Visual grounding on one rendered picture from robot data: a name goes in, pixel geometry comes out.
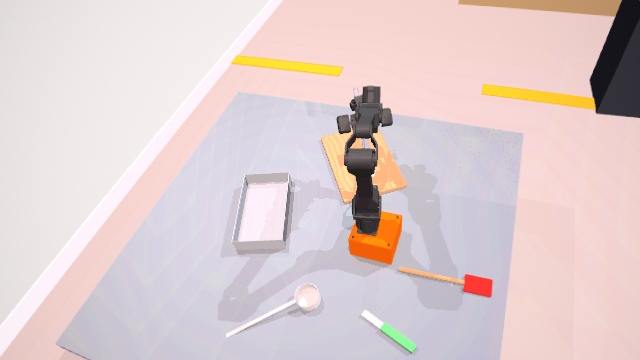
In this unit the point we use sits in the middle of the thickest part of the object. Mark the white long-handled spoon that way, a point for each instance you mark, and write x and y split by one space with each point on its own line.
306 296

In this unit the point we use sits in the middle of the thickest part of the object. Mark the green and white flat bar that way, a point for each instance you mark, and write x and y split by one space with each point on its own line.
390 332

